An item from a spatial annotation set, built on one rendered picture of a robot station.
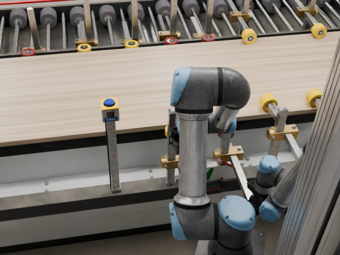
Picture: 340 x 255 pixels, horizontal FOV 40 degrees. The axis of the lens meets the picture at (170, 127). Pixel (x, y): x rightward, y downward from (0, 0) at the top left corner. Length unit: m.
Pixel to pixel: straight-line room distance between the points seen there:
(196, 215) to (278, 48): 1.68
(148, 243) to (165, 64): 1.07
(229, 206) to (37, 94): 1.37
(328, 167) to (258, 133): 1.72
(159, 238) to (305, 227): 2.09
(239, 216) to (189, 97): 0.39
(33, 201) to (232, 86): 1.23
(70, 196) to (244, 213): 1.03
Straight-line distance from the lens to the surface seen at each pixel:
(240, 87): 1.39
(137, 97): 2.45
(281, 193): 1.59
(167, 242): 2.93
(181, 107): 1.37
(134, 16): 2.93
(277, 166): 1.76
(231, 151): 2.22
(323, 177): 0.81
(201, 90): 1.36
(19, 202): 2.29
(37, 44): 3.00
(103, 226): 2.81
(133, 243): 2.92
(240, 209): 1.48
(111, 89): 2.51
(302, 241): 0.94
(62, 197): 2.27
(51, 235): 2.84
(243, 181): 2.11
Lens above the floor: 2.41
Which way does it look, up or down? 42 degrees down
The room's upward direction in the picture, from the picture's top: 2 degrees clockwise
